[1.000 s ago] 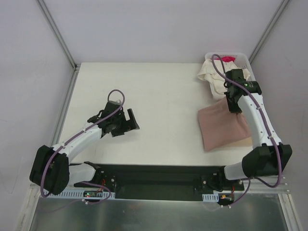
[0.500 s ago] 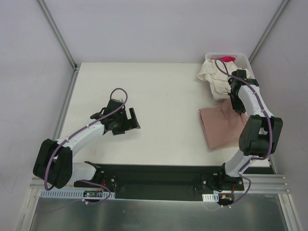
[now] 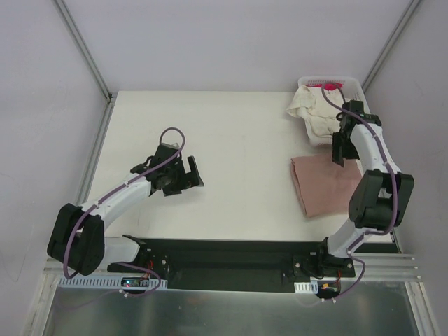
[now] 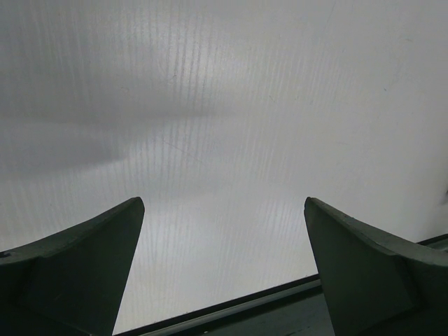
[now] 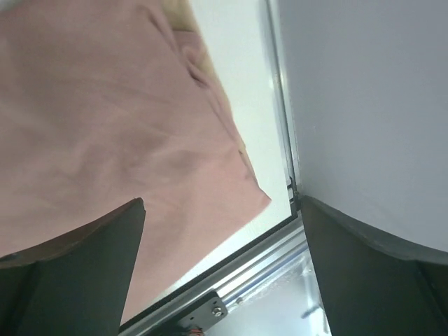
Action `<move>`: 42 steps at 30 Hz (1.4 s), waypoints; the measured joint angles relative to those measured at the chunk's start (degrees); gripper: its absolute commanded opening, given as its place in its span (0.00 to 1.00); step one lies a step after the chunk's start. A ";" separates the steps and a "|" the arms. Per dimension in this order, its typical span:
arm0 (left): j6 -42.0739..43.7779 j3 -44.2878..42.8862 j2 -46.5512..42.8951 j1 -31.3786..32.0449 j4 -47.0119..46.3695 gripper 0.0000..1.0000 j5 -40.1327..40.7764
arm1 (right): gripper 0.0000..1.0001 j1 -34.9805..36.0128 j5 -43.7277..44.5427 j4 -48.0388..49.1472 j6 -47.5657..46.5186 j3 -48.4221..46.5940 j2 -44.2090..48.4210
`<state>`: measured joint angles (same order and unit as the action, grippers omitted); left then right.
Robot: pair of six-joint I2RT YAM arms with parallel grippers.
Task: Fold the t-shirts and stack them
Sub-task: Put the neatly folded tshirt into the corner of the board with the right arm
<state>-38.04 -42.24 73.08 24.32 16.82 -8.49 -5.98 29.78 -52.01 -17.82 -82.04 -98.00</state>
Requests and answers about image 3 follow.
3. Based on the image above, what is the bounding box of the right white cable duct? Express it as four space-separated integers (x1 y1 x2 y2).
294 281 319 295

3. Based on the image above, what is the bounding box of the right aluminium frame post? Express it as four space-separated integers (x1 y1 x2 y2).
361 0 424 93

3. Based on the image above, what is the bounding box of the left white cable duct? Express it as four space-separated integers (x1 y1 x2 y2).
59 276 168 291

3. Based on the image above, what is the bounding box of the pink printed t shirt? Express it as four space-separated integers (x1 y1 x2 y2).
290 153 362 218

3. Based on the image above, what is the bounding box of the white cable duct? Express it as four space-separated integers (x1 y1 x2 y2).
294 281 319 295
59 276 168 291

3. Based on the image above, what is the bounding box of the magenta t shirt in basket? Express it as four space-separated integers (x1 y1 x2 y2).
306 82 343 91

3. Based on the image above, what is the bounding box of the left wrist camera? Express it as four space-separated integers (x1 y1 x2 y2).
150 143 181 167

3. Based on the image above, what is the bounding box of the white plastic laundry basket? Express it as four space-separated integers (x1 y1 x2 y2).
297 76 370 146

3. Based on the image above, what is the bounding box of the aluminium front rail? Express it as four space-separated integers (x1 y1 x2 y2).
43 253 421 283

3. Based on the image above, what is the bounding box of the aluminium frame post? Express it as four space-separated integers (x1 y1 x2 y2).
361 0 424 93
52 0 114 103

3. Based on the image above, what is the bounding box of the left aluminium frame post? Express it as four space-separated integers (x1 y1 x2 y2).
52 0 114 103

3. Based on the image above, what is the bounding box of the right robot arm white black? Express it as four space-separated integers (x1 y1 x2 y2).
315 111 414 277

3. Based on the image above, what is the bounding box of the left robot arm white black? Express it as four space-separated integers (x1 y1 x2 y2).
47 155 204 279

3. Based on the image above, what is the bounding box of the cream crumpled t shirt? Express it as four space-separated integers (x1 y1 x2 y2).
286 85 344 144

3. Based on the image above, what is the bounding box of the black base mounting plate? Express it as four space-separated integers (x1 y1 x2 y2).
106 237 358 291

